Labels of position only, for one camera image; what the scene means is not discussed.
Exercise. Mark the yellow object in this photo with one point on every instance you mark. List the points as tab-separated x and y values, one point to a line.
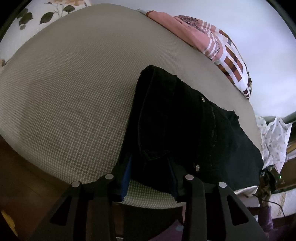
9	222

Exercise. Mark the white floral cloth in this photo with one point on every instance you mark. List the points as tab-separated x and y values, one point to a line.
13	41

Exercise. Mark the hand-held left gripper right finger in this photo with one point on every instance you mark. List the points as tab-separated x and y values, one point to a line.
173	185

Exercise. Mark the pink striped quilt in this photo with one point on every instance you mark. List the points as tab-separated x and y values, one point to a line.
222	51

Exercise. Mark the white dotted cloth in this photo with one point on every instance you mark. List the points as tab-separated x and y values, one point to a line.
275	141

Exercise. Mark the beige houndstooth mattress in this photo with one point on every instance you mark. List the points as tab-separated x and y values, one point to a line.
69	92

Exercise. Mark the black pants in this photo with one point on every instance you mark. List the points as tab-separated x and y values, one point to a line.
185	127

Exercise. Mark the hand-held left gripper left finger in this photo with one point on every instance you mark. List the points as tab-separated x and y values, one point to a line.
126	183

